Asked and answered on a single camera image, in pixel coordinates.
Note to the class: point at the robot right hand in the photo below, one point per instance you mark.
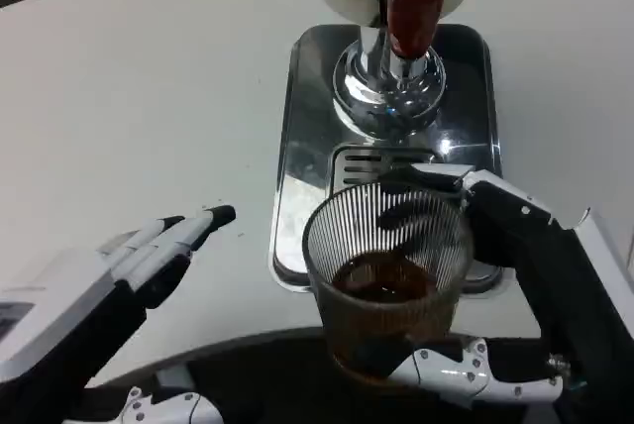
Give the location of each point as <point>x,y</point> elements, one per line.
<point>555,285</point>

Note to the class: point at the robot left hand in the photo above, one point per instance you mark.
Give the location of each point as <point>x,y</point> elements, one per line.
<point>64,325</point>

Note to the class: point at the clear ribbed glass cup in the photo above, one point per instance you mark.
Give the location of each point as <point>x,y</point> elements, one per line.
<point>347,226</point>

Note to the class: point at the brown drink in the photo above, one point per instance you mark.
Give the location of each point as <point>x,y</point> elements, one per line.
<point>381,295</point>

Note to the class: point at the steel drip grid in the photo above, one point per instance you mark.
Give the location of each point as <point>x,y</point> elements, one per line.
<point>356,166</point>

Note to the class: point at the steel drip tray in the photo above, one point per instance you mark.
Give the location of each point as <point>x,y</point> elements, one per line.
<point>302,146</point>

